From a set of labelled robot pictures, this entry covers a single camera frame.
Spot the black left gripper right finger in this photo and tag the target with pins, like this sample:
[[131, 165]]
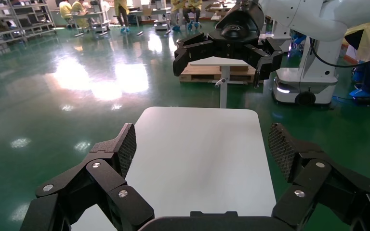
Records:
[[319, 181]]

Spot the grey metal shelving rack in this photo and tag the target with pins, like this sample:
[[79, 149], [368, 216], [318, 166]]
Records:
[[35, 19], [0, 33]]

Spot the wooden pallet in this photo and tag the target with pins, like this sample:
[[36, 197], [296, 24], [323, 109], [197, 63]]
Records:
[[201, 75]]

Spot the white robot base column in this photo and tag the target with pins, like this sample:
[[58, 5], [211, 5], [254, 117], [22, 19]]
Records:
[[319, 60]]

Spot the white work desk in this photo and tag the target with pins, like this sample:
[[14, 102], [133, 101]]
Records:
[[91, 16]]

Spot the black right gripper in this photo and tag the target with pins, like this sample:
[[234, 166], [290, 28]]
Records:
[[236, 38]]

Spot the white equipment cart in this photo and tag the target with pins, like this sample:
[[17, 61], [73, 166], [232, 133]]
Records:
[[161, 19]]

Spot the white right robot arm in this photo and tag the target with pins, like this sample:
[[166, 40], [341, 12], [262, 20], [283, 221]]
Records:
[[316, 16]]

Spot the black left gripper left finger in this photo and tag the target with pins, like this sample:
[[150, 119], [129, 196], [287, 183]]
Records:
[[105, 178]]

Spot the small white pedestal table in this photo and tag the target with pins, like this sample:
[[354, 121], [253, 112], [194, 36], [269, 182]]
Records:
[[225, 95]]

